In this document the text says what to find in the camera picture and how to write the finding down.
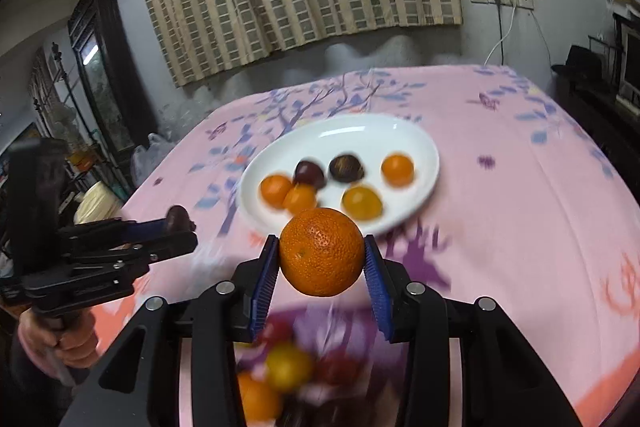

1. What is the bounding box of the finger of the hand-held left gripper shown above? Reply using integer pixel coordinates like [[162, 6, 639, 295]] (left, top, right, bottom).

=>
[[62, 234, 199, 278], [59, 217, 197, 244]]

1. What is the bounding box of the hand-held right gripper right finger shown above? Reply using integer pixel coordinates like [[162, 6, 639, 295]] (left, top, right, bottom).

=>
[[364, 234, 583, 427]]

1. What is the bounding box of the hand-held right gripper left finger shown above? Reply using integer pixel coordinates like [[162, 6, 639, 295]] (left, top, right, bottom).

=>
[[60, 234, 280, 427]]

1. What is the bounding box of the large orange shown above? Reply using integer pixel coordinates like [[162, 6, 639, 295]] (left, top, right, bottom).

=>
[[279, 208, 365, 298]]

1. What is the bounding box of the white oval plate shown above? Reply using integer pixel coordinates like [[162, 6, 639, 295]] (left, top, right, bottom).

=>
[[240, 114, 441, 238]]

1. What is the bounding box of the person's left hand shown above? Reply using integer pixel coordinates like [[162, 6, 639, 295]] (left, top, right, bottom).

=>
[[42, 307, 99, 370]]

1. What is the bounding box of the red round fruit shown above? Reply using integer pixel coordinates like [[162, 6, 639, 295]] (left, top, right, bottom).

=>
[[315, 354, 362, 385], [257, 319, 296, 348]]

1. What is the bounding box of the pale yellow cloth bundle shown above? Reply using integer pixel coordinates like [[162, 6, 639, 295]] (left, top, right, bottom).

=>
[[74, 183, 124, 224]]

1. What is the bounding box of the clear plastic bag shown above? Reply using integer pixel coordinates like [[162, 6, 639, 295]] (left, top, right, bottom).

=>
[[131, 133, 173, 188]]

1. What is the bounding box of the yellow orange round fruit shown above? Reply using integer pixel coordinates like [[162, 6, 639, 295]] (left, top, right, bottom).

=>
[[341, 185, 384, 222]]

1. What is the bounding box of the small orange tangerine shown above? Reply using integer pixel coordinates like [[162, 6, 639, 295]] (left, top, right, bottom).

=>
[[282, 183, 318, 214], [260, 174, 295, 208], [381, 153, 415, 186]]

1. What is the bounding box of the dark red plum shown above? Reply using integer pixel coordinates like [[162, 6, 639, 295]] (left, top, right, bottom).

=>
[[293, 159, 328, 188]]

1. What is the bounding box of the metal shelf rack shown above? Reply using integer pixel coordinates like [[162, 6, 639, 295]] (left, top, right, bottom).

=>
[[27, 44, 76, 142]]

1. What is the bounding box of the dark wooden cabinet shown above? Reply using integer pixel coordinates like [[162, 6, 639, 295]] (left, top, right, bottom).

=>
[[67, 0, 161, 188]]

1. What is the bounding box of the pink floral bedsheet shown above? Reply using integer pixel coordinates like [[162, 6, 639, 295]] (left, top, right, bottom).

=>
[[92, 64, 640, 427]]

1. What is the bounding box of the dark wooden side furniture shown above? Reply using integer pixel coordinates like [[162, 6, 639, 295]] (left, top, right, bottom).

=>
[[550, 72, 640, 170]]

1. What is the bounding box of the black hat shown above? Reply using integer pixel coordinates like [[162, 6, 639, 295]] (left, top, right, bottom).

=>
[[550, 45, 604, 80]]

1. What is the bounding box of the white power cable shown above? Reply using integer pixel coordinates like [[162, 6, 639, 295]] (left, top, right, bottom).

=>
[[482, 4, 521, 66]]

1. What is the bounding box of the black power cable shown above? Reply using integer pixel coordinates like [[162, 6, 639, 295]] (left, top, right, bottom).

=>
[[492, 0, 506, 66]]

